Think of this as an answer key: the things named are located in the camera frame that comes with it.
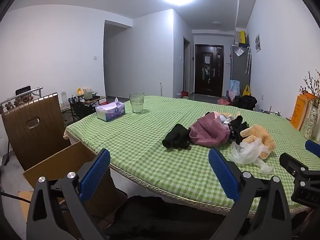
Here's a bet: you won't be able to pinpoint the clear drinking glass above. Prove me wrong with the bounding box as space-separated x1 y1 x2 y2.
129 92 145 114

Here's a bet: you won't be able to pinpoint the black glove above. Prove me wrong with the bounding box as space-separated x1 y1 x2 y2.
229 115 249 143

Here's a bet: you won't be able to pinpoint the pink cloth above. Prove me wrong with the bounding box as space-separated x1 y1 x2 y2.
189 112 230 148

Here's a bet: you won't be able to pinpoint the dried flower branches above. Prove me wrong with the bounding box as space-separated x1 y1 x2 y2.
299 70 320 108

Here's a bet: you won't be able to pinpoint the orange book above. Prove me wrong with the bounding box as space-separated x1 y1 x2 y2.
290 92 314 132

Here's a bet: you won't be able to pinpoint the low side table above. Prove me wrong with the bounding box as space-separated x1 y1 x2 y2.
61 95 108 117

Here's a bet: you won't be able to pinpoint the white umbrella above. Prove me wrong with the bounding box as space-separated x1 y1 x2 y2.
245 46 251 75

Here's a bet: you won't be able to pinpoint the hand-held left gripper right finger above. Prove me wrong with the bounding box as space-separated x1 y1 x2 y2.
208 147 293 240

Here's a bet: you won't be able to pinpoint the row of dried brown bunches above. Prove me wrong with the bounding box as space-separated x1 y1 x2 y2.
0 94 34 113

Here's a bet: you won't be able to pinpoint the metal drying rack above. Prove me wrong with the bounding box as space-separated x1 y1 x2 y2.
0 87 43 110

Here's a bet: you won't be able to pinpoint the white plastic bag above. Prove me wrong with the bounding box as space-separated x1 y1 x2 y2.
226 137 274 175

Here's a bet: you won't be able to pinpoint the green checked tablecloth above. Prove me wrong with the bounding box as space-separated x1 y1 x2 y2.
64 95 320 217

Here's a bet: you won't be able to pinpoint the patterned vase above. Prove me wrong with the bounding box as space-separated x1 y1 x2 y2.
304 106 319 140

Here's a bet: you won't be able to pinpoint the brown chair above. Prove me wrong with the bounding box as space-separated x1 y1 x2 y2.
1 93 72 172

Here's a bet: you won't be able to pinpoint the light blue cloth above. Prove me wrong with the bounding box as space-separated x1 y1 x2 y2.
229 80 241 100

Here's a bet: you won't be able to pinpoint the black cloth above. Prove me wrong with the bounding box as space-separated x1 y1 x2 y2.
162 124 192 150

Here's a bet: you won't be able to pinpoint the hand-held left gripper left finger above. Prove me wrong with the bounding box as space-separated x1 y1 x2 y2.
26 148 112 240

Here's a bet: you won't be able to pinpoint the dark brown front door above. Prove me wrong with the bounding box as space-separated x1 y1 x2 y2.
194 44 224 97

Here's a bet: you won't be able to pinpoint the dark side door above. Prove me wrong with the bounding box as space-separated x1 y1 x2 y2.
183 37 192 98

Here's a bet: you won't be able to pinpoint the cardboard box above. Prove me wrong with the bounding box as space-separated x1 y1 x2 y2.
18 141 128 239

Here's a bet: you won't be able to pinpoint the black backpack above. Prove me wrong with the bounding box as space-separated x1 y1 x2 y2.
234 95 258 110

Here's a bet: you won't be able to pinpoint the yellow checked cloth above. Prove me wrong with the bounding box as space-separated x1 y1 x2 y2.
240 124 277 160

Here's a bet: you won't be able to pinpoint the black cable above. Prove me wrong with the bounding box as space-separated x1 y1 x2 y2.
0 192 33 203

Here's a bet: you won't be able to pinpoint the tissue box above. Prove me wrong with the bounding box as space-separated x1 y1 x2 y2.
95 97 125 122

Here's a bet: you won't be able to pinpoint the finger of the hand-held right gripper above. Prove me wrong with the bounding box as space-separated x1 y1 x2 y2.
305 140 320 159
279 152 310 180

